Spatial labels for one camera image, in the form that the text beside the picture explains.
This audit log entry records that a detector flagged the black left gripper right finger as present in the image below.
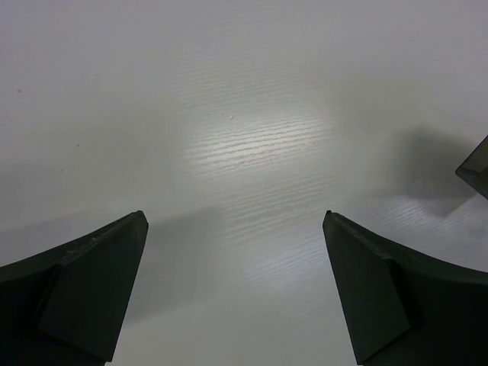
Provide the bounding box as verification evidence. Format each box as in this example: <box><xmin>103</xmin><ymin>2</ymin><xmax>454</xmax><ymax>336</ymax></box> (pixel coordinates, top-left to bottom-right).
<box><xmin>323</xmin><ymin>211</ymin><xmax>487</xmax><ymax>365</ymax></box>

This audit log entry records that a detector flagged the smoky transparent plastic box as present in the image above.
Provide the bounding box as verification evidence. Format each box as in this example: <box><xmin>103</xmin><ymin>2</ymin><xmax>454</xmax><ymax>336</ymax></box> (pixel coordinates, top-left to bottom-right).
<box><xmin>455</xmin><ymin>136</ymin><xmax>488</xmax><ymax>199</ymax></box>

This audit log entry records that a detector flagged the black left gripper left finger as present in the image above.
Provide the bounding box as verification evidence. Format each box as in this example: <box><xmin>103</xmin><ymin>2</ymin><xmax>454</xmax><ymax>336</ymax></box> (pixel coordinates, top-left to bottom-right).
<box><xmin>1</xmin><ymin>210</ymin><xmax>149</xmax><ymax>365</ymax></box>

